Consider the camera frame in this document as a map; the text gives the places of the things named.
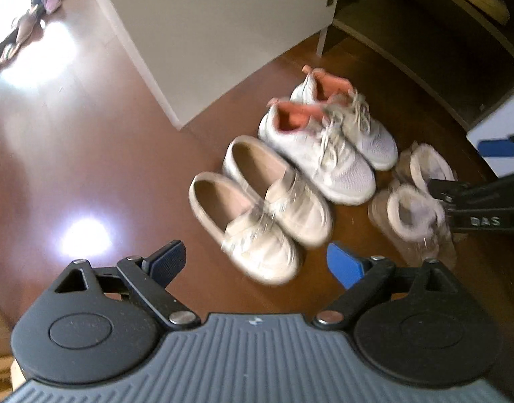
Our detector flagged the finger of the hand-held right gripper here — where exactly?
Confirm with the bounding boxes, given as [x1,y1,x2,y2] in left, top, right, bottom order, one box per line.
[479,128,514,159]
[427,172,514,216]

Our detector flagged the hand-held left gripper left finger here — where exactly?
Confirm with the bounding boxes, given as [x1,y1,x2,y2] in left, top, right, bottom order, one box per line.
[55,239,201,330]

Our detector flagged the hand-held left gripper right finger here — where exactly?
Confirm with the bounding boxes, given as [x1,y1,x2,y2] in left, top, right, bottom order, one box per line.
[313,241,468,330]

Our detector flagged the brown fur-lined boot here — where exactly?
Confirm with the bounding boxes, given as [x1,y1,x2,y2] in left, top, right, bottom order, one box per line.
[395,142,468,196]
[368,182,458,267]

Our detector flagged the cream loafer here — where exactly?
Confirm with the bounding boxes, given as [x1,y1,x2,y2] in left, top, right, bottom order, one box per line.
[222,135,334,248]
[188,172,304,285]

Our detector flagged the white mesh sneaker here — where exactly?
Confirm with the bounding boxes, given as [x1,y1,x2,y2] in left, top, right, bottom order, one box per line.
[258,98,376,206]
[290,65,398,171]

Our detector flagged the dark shoe cabinet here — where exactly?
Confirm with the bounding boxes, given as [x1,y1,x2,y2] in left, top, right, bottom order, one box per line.
[322,0,514,135]

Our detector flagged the white cabinet door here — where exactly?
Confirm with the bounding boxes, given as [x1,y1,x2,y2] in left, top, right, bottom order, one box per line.
[78,0,346,131]
[466,91,514,178]

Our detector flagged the dark strappy sandal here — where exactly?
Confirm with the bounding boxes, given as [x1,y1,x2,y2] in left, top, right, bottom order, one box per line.
[0,12,45,69]

